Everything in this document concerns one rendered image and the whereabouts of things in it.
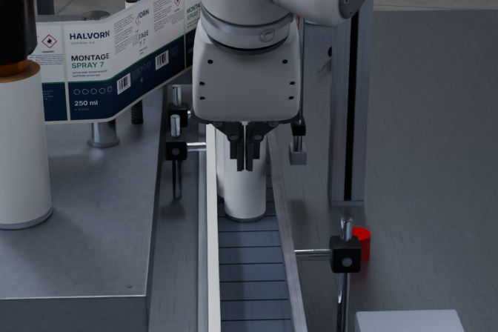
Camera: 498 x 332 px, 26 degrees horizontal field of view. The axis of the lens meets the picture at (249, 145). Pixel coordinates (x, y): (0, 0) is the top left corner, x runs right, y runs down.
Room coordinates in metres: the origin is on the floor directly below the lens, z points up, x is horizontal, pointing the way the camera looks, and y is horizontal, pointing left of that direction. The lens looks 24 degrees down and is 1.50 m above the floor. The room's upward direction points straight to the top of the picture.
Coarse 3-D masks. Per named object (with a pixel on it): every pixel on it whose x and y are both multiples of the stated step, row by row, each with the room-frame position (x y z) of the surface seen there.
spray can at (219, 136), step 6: (216, 132) 1.23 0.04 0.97; (216, 138) 1.23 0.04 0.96; (222, 138) 1.22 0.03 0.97; (216, 144) 1.23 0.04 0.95; (222, 144) 1.22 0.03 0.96; (216, 150) 1.23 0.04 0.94; (222, 150) 1.22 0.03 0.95; (216, 156) 1.23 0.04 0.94; (222, 156) 1.22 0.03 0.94; (216, 162) 1.23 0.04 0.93; (222, 162) 1.22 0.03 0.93; (216, 168) 1.23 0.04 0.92; (222, 168) 1.22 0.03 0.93; (216, 174) 1.23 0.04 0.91; (222, 174) 1.22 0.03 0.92; (216, 180) 1.23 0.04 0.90; (222, 180) 1.22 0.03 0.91; (216, 186) 1.23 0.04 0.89; (222, 186) 1.22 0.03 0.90; (216, 192) 1.23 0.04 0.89; (222, 192) 1.22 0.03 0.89; (222, 198) 1.22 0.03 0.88
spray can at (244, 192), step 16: (224, 144) 1.18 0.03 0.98; (224, 160) 1.18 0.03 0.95; (256, 160) 1.16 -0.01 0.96; (224, 176) 1.18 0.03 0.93; (240, 176) 1.16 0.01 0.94; (256, 176) 1.16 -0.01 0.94; (224, 192) 1.18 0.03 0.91; (240, 192) 1.16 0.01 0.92; (256, 192) 1.16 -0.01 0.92; (240, 208) 1.16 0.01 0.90; (256, 208) 1.16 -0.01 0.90
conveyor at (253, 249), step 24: (264, 216) 1.17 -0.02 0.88; (240, 240) 1.11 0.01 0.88; (264, 240) 1.11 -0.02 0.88; (240, 264) 1.06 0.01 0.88; (264, 264) 1.06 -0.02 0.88; (240, 288) 1.01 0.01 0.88; (264, 288) 1.01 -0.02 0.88; (240, 312) 0.96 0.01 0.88; (264, 312) 0.96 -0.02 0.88; (288, 312) 0.96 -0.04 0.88
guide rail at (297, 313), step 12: (276, 144) 1.21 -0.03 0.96; (276, 156) 1.17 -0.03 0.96; (276, 168) 1.14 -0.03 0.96; (276, 180) 1.11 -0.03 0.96; (276, 192) 1.08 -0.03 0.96; (276, 204) 1.05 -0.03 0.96; (276, 216) 1.04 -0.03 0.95; (288, 216) 1.02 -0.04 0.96; (288, 228) 0.99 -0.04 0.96; (288, 240) 0.97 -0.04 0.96; (288, 252) 0.94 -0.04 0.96; (288, 264) 0.92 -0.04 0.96; (288, 276) 0.89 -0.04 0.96; (288, 288) 0.87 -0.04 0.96; (300, 288) 0.87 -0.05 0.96; (288, 300) 0.87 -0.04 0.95; (300, 300) 0.85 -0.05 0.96; (300, 312) 0.83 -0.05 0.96; (300, 324) 0.81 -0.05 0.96
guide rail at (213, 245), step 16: (208, 128) 1.37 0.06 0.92; (208, 144) 1.32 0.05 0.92; (208, 160) 1.26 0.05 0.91; (208, 176) 1.22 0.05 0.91; (208, 192) 1.17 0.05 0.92; (208, 208) 1.13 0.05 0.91; (208, 224) 1.09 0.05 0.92; (208, 240) 1.05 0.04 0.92; (208, 256) 1.02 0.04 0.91; (208, 272) 0.98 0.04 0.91; (208, 288) 0.95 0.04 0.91; (208, 304) 0.92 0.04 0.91; (208, 320) 0.89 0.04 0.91
